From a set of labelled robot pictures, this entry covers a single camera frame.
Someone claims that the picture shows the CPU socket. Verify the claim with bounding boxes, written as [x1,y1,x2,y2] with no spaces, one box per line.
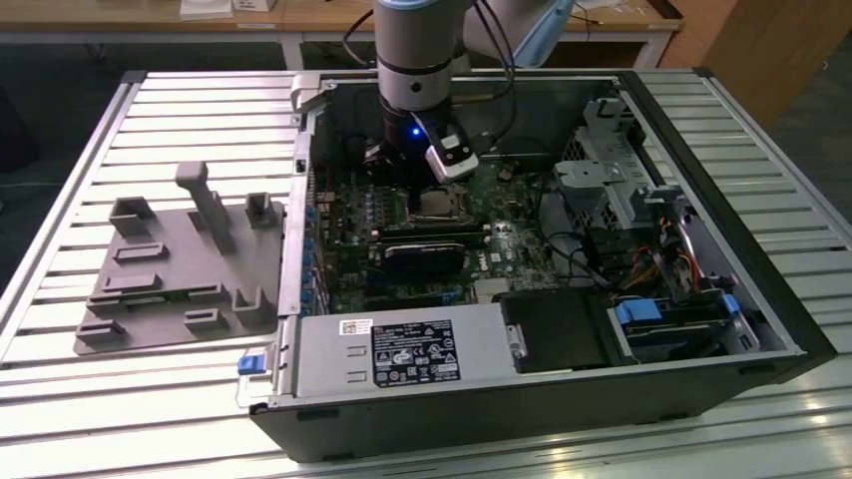
[398,184,471,226]

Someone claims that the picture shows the green RAM stick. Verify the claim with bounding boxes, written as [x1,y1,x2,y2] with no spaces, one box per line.
[115,292,201,304]

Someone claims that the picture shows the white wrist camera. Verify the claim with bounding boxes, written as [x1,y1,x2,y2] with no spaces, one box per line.
[423,130,479,185]

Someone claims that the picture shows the orange wire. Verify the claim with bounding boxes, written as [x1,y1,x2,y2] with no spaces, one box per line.
[677,243,703,290]

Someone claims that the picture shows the silver CPU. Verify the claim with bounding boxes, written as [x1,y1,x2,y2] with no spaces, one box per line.
[423,192,461,217]

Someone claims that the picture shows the silver metal drive cage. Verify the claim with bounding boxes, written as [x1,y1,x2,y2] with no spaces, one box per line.
[550,97,666,234]

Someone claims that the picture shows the black PC case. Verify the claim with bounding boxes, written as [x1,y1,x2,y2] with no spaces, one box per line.
[249,68,838,463]

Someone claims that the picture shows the black camera cable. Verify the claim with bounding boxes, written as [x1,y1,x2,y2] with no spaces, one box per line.
[471,0,521,156]
[341,8,382,69]

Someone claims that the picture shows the black round cable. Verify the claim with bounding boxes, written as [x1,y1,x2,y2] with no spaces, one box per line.
[541,229,617,293]

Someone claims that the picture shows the yellow wire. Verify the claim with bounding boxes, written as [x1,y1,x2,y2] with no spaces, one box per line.
[621,248,658,293]

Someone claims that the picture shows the blue disk carrier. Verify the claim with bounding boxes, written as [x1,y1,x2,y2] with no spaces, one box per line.
[611,297,661,328]

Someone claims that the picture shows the metal socket cover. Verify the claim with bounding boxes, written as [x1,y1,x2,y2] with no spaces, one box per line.
[409,187,471,224]

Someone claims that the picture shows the small silver heatsink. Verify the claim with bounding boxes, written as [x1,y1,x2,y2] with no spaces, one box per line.
[474,278,510,303]

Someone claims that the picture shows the wooden desk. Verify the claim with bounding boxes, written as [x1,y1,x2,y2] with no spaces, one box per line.
[0,0,685,71]

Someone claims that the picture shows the green motherboard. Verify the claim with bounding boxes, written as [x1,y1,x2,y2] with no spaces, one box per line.
[309,154,566,315]

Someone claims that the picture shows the black plastic bay cover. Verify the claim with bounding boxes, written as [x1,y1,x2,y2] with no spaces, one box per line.
[497,290,623,374]

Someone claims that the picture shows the silver power supply unit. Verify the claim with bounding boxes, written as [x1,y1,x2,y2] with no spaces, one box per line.
[291,302,517,395]

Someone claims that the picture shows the grey parts rack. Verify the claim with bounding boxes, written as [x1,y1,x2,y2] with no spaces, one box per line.
[71,162,287,356]

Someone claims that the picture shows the black graphics card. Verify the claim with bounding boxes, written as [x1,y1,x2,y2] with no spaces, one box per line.
[379,240,470,279]

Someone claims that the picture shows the wooden cabinet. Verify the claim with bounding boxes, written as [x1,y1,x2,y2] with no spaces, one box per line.
[654,0,852,130]

